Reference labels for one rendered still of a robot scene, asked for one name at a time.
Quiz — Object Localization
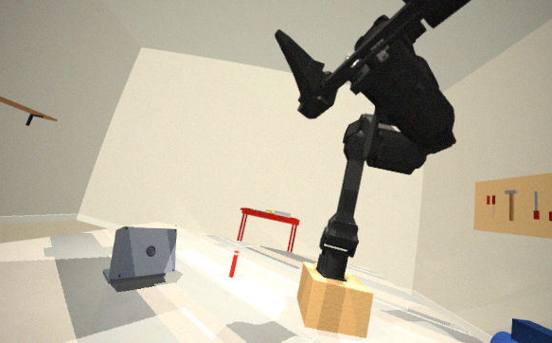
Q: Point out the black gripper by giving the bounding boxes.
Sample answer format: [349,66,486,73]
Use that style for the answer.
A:
[275,0,471,119]

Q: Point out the red cylindrical peg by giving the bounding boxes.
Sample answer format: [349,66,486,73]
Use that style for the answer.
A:
[229,251,240,278]

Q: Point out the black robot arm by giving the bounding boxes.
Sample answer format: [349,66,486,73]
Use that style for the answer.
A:
[315,22,456,282]

